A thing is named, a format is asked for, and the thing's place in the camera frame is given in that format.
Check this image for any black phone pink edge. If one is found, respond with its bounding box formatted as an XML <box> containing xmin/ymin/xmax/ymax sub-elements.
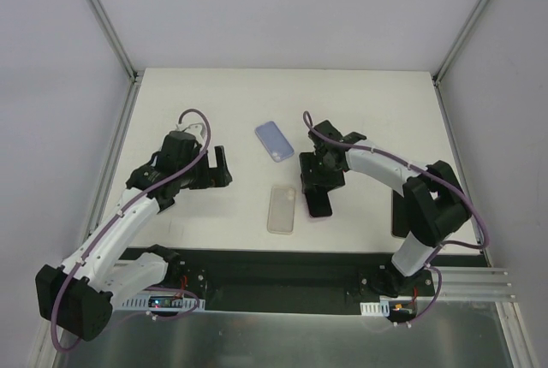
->
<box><xmin>305</xmin><ymin>188</ymin><xmax>332</xmax><ymax>218</ymax></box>

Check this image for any lavender phone case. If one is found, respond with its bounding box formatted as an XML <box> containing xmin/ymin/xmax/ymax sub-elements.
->
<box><xmin>254</xmin><ymin>121</ymin><xmax>295</xmax><ymax>163</ymax></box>

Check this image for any beige clear phone case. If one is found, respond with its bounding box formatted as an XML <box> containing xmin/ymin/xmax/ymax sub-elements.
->
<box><xmin>266</xmin><ymin>186</ymin><xmax>296</xmax><ymax>235</ymax></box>

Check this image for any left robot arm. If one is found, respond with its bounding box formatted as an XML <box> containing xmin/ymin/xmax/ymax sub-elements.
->
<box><xmin>35</xmin><ymin>122</ymin><xmax>232</xmax><ymax>341</ymax></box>

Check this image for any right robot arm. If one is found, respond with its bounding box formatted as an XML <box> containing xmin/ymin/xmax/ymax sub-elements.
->
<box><xmin>299</xmin><ymin>113</ymin><xmax>471</xmax><ymax>298</ymax></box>

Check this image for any black phone on right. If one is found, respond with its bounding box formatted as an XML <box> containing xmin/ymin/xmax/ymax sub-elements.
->
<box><xmin>391</xmin><ymin>191</ymin><xmax>409</xmax><ymax>239</ymax></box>

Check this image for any left aluminium frame post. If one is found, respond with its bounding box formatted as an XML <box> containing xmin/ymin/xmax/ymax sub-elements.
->
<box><xmin>86</xmin><ymin>0</ymin><xmax>140</xmax><ymax>83</ymax></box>

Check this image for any aluminium frame post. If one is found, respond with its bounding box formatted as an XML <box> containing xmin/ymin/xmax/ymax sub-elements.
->
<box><xmin>86</xmin><ymin>0</ymin><xmax>140</xmax><ymax>83</ymax></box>
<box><xmin>432</xmin><ymin>0</ymin><xmax>491</xmax><ymax>87</ymax></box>

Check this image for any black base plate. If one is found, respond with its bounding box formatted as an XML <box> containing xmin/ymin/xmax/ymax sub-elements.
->
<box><xmin>123</xmin><ymin>247</ymin><xmax>491</xmax><ymax>313</ymax></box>

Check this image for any right white cable duct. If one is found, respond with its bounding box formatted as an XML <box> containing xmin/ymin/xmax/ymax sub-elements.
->
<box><xmin>360</xmin><ymin>300</ymin><xmax>417</xmax><ymax>318</ymax></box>

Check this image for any white cable duct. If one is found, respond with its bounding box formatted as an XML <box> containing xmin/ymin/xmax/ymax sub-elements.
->
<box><xmin>116</xmin><ymin>294</ymin><xmax>206</xmax><ymax>312</ymax></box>
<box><xmin>360</xmin><ymin>300</ymin><xmax>417</xmax><ymax>318</ymax></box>

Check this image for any left white cable duct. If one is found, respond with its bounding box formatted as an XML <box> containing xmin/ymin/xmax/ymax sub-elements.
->
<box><xmin>116</xmin><ymin>294</ymin><xmax>206</xmax><ymax>312</ymax></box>

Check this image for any aluminium rail right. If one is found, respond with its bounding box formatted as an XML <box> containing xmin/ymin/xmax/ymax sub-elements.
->
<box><xmin>439</xmin><ymin>267</ymin><xmax>517</xmax><ymax>302</ymax></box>

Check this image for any right aluminium frame post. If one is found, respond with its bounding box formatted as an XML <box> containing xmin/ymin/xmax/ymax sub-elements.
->
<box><xmin>432</xmin><ymin>0</ymin><xmax>491</xmax><ymax>87</ymax></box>

